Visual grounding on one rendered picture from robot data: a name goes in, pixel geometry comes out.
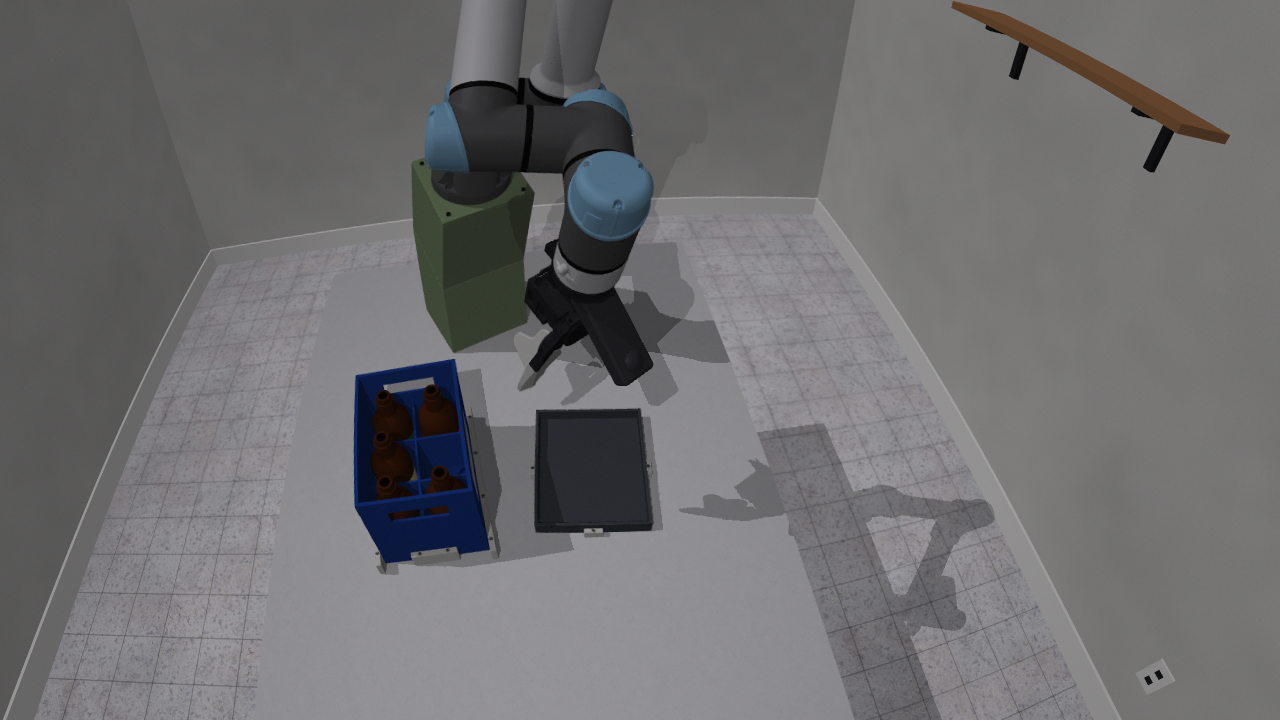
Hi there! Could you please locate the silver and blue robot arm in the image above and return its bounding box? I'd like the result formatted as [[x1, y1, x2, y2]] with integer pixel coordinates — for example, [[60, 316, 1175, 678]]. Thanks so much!
[[425, 0, 654, 386]]

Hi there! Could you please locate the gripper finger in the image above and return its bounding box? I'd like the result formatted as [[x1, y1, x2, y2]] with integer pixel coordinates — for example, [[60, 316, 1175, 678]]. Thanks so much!
[[515, 329, 566, 392]]

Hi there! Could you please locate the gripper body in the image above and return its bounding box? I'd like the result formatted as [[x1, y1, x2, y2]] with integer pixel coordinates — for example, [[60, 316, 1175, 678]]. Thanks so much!
[[524, 240, 614, 346]]

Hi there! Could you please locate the brown bottle with blue label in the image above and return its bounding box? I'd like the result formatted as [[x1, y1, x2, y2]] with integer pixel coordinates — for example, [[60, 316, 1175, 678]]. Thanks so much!
[[425, 466, 467, 515]]

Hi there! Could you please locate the blue crate with dividers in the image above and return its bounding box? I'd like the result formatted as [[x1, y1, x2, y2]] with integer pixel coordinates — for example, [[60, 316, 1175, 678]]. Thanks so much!
[[355, 372, 490, 562]]

